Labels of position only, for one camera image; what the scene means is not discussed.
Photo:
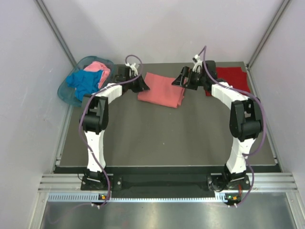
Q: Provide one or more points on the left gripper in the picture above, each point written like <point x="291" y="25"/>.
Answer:
<point x="141" y="85"/>

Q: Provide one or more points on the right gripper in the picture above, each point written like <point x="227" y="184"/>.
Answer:
<point x="188" y="73"/>

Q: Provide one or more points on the salmon pink t-shirt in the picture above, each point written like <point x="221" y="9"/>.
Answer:
<point x="161" y="91"/>

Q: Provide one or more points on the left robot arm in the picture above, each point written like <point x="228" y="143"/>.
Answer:
<point x="94" y="121"/>

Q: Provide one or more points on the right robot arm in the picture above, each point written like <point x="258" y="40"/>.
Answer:
<point x="245" y="123"/>

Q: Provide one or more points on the folded red t-shirt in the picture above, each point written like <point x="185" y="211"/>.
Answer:
<point x="234" y="76"/>

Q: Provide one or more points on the light pink t-shirt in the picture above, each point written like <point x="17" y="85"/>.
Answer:
<point x="96" y="66"/>

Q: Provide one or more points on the blue t-shirt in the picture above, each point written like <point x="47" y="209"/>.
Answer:
<point x="84" y="83"/>

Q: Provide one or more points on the teal plastic basket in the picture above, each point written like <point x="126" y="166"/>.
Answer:
<point x="66" y="93"/>

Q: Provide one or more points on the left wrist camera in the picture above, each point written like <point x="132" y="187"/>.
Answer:
<point x="125" y="72"/>

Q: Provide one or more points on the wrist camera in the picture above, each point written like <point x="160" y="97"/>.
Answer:
<point x="199" y="66"/>
<point x="125" y="72"/>

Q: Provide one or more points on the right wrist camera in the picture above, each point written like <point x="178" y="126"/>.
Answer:
<point x="199" y="66"/>

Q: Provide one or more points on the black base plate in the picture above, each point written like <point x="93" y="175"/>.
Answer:
<point x="189" y="181"/>

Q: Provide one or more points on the right aluminium corner post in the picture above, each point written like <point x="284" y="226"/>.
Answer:
<point x="270" y="28"/>

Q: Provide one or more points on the aluminium corner post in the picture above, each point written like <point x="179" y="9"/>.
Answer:
<point x="270" y="28"/>
<point x="55" y="30"/>

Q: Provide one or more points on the left aluminium corner post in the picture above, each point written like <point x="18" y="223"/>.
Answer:
<point x="55" y="30"/>

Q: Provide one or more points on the slotted cable duct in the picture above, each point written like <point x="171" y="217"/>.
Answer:
<point x="100" y="197"/>

